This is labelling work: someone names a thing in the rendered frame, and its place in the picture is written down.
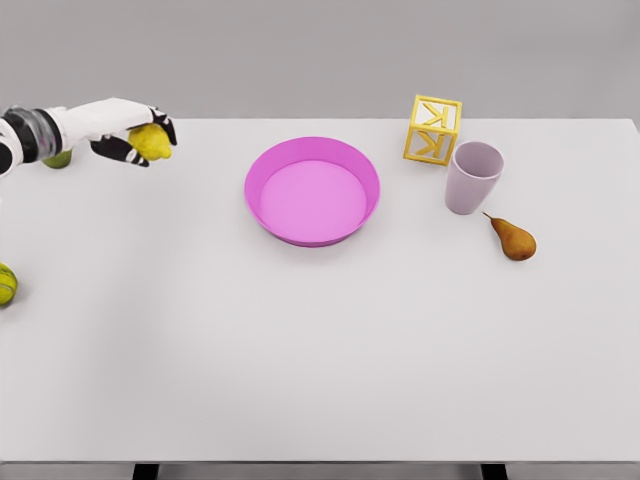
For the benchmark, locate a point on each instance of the yellow letter K block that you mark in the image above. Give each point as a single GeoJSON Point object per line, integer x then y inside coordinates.
{"type": "Point", "coordinates": [431, 131]}

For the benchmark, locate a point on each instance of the green lime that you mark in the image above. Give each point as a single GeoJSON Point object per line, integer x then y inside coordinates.
{"type": "Point", "coordinates": [59, 159]}

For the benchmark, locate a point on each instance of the pale lilac cup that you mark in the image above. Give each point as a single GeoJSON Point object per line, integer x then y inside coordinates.
{"type": "Point", "coordinates": [472, 177]}

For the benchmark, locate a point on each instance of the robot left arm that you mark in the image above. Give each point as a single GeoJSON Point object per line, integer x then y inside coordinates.
{"type": "Point", "coordinates": [27, 136]}

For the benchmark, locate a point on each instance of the yellow-green tennis ball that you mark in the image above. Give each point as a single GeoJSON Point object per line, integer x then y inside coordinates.
{"type": "Point", "coordinates": [6, 284]}

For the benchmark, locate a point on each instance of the pink round plate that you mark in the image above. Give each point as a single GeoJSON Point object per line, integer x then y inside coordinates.
{"type": "Point", "coordinates": [312, 192]}

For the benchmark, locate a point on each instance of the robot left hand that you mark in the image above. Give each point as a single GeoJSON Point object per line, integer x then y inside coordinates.
{"type": "Point", "coordinates": [111, 116]}

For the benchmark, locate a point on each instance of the brown pear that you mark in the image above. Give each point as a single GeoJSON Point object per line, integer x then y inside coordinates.
{"type": "Point", "coordinates": [515, 241]}

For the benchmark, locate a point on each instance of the yellow lemon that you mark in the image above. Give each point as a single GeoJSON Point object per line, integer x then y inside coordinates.
{"type": "Point", "coordinates": [150, 143]}

